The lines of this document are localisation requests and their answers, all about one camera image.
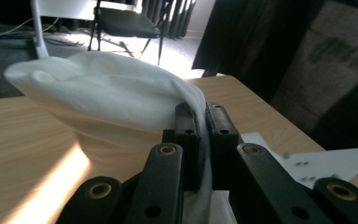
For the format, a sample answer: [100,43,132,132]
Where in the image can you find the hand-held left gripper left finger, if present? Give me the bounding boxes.
[175,102,201,191]

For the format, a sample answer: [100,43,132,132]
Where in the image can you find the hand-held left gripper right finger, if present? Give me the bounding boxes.
[205,101,245,190]

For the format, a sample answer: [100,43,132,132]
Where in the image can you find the white skirt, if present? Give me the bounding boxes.
[3,50,237,224]

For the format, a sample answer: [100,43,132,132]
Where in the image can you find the brown cardboard box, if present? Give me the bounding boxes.
[269,0,358,151]

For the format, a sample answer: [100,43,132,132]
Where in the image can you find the black board panel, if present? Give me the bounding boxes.
[191,0,293,78]

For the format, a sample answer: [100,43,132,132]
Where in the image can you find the black folding chair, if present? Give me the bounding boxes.
[88,0,198,67]

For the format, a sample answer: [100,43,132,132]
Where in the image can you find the white floor cables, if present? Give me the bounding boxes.
[0,17,61,45]

